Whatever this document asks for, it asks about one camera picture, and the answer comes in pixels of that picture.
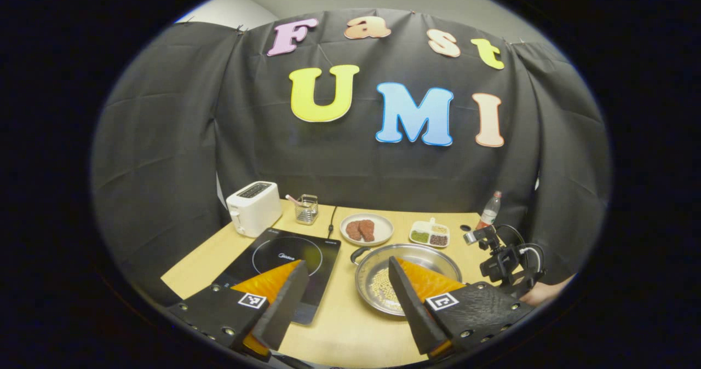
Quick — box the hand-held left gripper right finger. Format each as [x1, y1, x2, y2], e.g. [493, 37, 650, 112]
[388, 256, 535, 361]

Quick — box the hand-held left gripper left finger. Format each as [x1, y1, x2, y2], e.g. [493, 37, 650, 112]
[167, 260, 310, 359]

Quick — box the steel pot with black handles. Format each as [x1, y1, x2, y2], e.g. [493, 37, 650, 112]
[350, 243, 463, 318]

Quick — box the black induction cooktop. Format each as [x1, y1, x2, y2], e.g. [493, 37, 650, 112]
[211, 227, 341, 326]

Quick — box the pile of yellow soybeans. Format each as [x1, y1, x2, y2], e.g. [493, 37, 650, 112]
[366, 268, 409, 312]

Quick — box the clear water bottle red label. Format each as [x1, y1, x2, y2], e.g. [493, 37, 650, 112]
[475, 191, 502, 230]

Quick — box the white divided dish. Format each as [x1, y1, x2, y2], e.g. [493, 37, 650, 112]
[409, 218, 451, 249]

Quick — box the round white plate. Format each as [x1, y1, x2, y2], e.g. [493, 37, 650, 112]
[340, 213, 394, 247]

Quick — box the white toaster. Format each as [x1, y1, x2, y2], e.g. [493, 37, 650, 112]
[226, 181, 283, 238]

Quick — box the wire mesh basket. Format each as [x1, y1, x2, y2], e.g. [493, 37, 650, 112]
[294, 194, 319, 226]

